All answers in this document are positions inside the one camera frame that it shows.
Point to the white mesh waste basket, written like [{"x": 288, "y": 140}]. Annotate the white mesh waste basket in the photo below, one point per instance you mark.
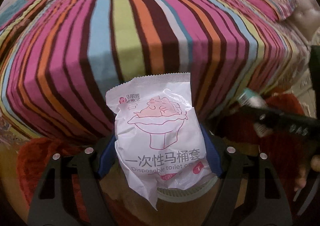
[{"x": 182, "y": 196}]

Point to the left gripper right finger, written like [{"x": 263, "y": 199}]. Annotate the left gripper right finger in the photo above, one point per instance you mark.
[{"x": 250, "y": 192}]

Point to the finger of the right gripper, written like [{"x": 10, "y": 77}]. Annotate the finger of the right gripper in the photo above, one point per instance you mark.
[{"x": 267, "y": 120}]

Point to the green tissue pack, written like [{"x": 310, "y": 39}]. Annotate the green tissue pack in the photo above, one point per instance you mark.
[{"x": 250, "y": 98}]

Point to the striped colourful bed sheet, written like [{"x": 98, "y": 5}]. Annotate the striped colourful bed sheet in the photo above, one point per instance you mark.
[{"x": 60, "y": 57}]

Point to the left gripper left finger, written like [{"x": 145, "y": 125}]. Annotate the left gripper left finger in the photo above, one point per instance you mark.
[{"x": 54, "y": 201}]

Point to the person's hand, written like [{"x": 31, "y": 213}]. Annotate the person's hand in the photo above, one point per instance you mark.
[{"x": 300, "y": 181}]

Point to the white toilet cover packet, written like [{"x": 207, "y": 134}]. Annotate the white toilet cover packet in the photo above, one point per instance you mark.
[{"x": 159, "y": 142}]

